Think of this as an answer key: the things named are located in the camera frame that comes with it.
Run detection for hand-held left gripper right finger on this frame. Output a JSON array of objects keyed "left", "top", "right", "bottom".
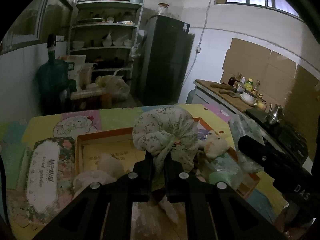
[{"left": 164, "top": 152, "right": 288, "bottom": 240}]

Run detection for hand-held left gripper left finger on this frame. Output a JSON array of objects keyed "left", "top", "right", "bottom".
[{"left": 41, "top": 152, "right": 156, "bottom": 240}]

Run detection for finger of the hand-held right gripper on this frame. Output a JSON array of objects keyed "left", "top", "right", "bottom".
[{"left": 237, "top": 135, "right": 312, "bottom": 183}]

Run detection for cream plush toy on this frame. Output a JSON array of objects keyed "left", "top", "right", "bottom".
[{"left": 97, "top": 153, "right": 124, "bottom": 178}]

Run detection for light green plastic packet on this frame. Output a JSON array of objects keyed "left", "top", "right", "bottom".
[{"left": 200, "top": 152, "right": 247, "bottom": 193}]

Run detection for beige plush toy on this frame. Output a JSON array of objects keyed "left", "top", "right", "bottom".
[{"left": 204, "top": 131, "right": 228, "bottom": 159}]

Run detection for orange-edged cardboard box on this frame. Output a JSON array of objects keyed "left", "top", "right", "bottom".
[{"left": 74, "top": 116, "right": 260, "bottom": 200}]

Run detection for pale pink fluffy towel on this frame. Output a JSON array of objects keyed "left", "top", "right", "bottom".
[{"left": 72, "top": 169, "right": 118, "bottom": 193}]

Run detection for white floral cloth bundle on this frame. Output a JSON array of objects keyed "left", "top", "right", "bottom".
[{"left": 132, "top": 106, "right": 200, "bottom": 205}]

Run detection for black gas stove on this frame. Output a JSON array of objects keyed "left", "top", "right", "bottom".
[{"left": 277, "top": 124, "right": 309, "bottom": 162}]

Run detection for clear bag with green print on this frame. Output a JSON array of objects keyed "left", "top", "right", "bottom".
[{"left": 229, "top": 114, "right": 264, "bottom": 173}]

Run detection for black induction cooker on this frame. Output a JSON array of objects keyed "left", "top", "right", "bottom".
[{"left": 246, "top": 108, "right": 283, "bottom": 134}]

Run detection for steel kettle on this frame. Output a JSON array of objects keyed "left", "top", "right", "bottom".
[{"left": 266, "top": 103, "right": 284, "bottom": 124}]

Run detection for white bowl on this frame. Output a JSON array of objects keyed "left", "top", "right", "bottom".
[{"left": 240, "top": 91, "right": 258, "bottom": 105}]

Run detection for row of condiment bottles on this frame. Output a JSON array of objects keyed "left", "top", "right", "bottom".
[{"left": 228, "top": 74, "right": 262, "bottom": 93}]

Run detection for kitchen counter with wooden top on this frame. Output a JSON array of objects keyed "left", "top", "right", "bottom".
[{"left": 194, "top": 79, "right": 313, "bottom": 165}]

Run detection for grey gas cylinder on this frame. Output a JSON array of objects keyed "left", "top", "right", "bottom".
[{"left": 186, "top": 89, "right": 197, "bottom": 105}]

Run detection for brown carton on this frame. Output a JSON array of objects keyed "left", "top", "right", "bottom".
[{"left": 71, "top": 90, "right": 112, "bottom": 110}]

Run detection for plastic bag of vegetables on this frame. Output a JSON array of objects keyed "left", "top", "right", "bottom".
[{"left": 95, "top": 75, "right": 130, "bottom": 103}]

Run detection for floral tissue packet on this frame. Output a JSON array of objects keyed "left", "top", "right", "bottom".
[{"left": 24, "top": 137, "right": 75, "bottom": 224}]

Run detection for grey refrigerator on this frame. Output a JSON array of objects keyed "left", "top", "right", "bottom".
[{"left": 140, "top": 15, "right": 195, "bottom": 105}]

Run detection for translucent plastic container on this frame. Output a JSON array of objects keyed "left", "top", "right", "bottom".
[{"left": 80, "top": 64, "right": 97, "bottom": 87}]

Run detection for green flat packet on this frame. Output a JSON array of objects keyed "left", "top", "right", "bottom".
[{"left": 0, "top": 141, "right": 28, "bottom": 188}]

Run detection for white sack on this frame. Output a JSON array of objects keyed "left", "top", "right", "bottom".
[{"left": 56, "top": 55, "right": 87, "bottom": 80}]

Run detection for blue water jug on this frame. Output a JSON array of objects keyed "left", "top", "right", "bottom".
[{"left": 36, "top": 55, "right": 77, "bottom": 115}]

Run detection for white ceramic jug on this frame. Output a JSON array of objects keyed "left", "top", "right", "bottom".
[{"left": 103, "top": 31, "right": 113, "bottom": 47}]

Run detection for glass jar with orange lid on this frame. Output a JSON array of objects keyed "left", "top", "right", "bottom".
[{"left": 156, "top": 3, "right": 168, "bottom": 16}]

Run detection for white metal shelf rack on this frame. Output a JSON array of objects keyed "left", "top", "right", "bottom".
[{"left": 67, "top": 0, "right": 144, "bottom": 80}]

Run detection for aluminium sliding window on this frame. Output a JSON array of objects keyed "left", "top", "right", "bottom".
[{"left": 0, "top": 0, "right": 83, "bottom": 53}]

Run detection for cardboard sheets on wall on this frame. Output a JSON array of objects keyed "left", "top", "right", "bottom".
[{"left": 220, "top": 38, "right": 320, "bottom": 155}]

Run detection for wall cable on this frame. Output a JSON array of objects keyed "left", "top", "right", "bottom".
[{"left": 186, "top": 0, "right": 218, "bottom": 103}]

